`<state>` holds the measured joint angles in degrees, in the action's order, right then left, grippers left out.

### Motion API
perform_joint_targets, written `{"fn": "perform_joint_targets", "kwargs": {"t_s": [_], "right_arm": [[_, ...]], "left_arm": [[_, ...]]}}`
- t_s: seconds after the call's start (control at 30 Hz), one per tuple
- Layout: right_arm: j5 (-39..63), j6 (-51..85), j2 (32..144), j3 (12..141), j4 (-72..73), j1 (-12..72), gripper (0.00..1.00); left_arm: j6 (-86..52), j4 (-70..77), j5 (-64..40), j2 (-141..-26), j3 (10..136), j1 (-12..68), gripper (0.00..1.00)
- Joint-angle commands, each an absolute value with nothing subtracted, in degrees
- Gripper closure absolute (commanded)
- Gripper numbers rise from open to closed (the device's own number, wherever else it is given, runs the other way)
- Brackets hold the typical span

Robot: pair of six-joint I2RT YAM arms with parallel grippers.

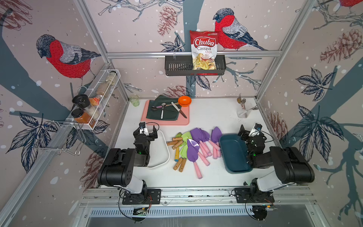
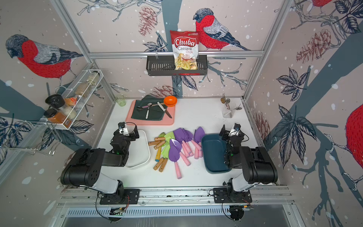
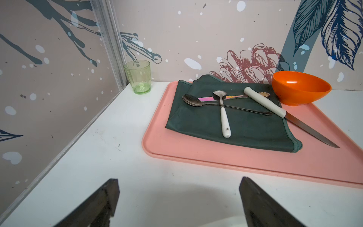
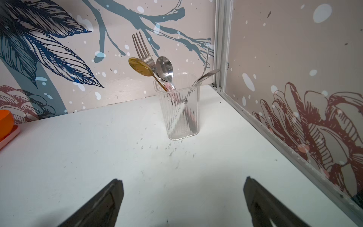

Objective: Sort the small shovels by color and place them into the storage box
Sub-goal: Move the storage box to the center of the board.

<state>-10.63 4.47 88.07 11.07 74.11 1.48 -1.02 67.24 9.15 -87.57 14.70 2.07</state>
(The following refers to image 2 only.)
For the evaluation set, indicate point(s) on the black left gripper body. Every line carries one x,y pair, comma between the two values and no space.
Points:
132,133

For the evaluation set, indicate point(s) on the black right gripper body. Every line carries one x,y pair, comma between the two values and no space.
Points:
227,134

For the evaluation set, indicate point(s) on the purple shovel pink handle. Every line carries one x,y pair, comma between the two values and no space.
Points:
174,157
196,141
184,136

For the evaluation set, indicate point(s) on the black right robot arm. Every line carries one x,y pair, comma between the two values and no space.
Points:
256,164

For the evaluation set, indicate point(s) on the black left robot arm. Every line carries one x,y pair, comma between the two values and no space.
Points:
84,169

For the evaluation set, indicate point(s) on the teal storage tray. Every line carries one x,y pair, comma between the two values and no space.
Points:
214,149

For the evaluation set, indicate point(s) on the white storage tray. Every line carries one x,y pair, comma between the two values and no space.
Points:
139,152

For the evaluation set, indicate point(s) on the clear glass with cutlery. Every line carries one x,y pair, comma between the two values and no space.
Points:
228,111

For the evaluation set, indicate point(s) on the iridescent spoon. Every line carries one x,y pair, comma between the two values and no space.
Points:
151,107

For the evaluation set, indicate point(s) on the small green glass cup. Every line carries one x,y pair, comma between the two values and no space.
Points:
120,100

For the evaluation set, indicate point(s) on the dark green cloth napkin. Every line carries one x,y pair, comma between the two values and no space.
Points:
154,115

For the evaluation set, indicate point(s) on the pink cutting board tray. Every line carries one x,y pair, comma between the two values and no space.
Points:
166,121

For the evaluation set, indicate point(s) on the orange spice jar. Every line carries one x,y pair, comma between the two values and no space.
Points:
56,117

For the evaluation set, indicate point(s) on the orange plastic bowl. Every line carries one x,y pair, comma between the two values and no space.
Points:
170,101

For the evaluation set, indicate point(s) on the black lid spice jar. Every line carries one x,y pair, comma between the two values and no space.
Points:
55,101

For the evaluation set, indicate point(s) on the Chuba cassava chips bag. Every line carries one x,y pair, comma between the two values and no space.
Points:
185,49

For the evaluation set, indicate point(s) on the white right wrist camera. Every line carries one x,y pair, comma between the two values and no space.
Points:
235,130

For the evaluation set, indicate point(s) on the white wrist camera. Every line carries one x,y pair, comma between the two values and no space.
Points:
235,130
122,129

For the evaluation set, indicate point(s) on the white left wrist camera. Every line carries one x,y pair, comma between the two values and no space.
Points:
122,129

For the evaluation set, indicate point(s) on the green shovel yellow handle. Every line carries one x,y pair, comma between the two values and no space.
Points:
158,147

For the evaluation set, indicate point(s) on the green shovel wooden handle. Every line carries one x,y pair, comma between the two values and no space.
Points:
163,137
160,165

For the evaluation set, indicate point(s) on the metal spoon white handle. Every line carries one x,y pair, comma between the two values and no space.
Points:
149,105

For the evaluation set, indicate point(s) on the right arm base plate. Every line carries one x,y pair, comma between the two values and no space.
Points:
222,195

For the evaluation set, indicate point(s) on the white handled knife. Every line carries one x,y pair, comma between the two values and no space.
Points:
164,110

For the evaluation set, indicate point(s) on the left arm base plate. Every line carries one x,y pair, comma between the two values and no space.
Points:
126,196

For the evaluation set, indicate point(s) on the purple shovel front pink handle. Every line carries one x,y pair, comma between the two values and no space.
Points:
174,157

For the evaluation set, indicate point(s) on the white wire spice rack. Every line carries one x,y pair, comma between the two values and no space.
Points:
84,88

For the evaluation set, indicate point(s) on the black wire wall basket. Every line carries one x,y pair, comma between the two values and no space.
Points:
165,66

